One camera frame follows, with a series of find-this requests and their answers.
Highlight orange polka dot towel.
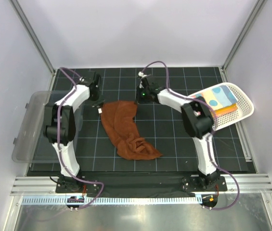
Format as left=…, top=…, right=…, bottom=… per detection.
left=215, top=105, right=238, bottom=117

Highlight light blue orange towel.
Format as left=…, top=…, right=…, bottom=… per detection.
left=191, top=85, right=237, bottom=110

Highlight white perforated plastic basket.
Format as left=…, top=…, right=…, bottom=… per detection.
left=190, top=82, right=254, bottom=130

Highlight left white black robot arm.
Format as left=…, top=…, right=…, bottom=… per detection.
left=43, top=67, right=104, bottom=193

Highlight clear plastic bin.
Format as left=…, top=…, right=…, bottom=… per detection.
left=12, top=90, right=88, bottom=164

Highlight dark brown towel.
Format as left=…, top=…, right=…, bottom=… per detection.
left=101, top=101, right=162, bottom=160

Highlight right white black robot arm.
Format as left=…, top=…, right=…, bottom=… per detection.
left=135, top=72, right=220, bottom=191

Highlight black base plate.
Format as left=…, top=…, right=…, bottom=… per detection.
left=50, top=172, right=228, bottom=198

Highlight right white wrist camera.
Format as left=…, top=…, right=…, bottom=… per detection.
left=138, top=72, right=150, bottom=79

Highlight slotted cable duct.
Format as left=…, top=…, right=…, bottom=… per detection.
left=22, top=195, right=202, bottom=206

